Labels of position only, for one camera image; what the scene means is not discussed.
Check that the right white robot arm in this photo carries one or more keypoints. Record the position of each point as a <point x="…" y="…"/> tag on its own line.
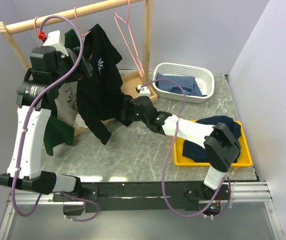
<point x="220" y="145"/>

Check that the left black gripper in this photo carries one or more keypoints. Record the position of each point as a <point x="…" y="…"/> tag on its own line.
<point x="82" y="70"/>

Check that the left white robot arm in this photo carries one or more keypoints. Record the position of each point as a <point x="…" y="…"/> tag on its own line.
<point x="36" y="95"/>

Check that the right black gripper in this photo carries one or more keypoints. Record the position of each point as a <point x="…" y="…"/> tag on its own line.
<point x="128" y="104"/>

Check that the wooden clothes rack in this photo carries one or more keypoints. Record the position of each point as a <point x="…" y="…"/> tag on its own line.
<point x="143" y="73"/>

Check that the pink hanger with green shirt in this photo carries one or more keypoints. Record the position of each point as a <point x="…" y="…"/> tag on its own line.
<point x="36" y="24"/>

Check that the green and cream raglan shirt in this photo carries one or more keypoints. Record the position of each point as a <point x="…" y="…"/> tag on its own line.
<point x="60" y="128"/>

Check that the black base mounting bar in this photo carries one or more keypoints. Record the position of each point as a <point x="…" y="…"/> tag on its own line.
<point x="135" y="196"/>

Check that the black t shirt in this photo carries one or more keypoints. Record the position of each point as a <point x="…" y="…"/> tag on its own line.
<point x="99" y="97"/>

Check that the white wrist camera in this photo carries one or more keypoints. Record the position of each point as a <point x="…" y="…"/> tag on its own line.
<point x="55" y="40"/>
<point x="143" y="91"/>

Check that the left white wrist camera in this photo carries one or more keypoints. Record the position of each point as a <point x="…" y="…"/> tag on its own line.
<point x="55" y="40"/>

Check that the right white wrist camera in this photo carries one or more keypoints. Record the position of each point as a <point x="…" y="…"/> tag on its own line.
<point x="143" y="91"/>

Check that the white plastic basket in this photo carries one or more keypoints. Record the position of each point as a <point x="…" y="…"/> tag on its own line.
<point x="203" y="77"/>

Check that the blue patterned cloth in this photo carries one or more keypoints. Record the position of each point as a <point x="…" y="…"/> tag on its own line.
<point x="179" y="85"/>

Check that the navy blue t shirt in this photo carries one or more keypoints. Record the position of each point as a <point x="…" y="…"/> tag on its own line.
<point x="197" y="153"/>

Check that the yellow plastic tray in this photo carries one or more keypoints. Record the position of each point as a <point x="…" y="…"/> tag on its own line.
<point x="244" y="159"/>

